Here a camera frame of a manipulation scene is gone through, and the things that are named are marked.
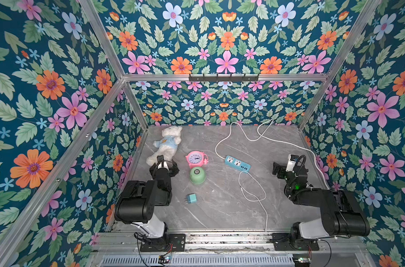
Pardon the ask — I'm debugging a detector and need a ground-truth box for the white usb charging cable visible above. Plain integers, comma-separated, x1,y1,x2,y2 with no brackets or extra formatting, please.
237,170,269,231

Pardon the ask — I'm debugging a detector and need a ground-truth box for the teal usb charger plug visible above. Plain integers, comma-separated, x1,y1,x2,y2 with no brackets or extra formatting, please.
185,194,198,204

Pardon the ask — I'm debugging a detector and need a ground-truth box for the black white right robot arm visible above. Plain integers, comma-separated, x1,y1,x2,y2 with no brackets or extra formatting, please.
272,155,370,251

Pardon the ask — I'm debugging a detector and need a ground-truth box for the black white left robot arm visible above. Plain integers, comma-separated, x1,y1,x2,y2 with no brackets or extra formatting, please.
114,155,179,242

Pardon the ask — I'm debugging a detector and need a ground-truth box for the green round meat grinder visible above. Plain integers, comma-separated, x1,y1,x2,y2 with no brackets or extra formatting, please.
190,167,207,185

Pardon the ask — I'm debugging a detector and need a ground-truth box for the white teddy bear blue shirt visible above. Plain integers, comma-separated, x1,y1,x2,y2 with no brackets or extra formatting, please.
146,126,182,166

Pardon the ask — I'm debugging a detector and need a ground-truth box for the pink alarm clock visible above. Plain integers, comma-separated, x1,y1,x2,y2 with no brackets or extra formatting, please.
185,151,209,169

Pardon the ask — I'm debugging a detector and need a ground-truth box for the teal power strip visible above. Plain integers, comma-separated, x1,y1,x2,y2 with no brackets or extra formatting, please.
225,155,251,172

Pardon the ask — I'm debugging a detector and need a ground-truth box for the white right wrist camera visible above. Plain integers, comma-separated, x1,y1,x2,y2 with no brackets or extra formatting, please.
286,154,299,172

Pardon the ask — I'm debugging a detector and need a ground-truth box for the white power strip cord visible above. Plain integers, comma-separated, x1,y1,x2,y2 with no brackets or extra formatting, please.
214,118,329,189

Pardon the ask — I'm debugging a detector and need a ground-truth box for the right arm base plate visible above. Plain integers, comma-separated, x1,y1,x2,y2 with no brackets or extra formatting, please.
270,233,319,251

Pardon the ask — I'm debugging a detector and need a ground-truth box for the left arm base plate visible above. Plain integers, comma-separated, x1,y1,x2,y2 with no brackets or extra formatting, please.
140,234,186,253

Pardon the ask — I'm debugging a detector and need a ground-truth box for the black wall hook rail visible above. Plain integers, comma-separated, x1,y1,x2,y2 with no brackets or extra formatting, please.
188,73,259,83

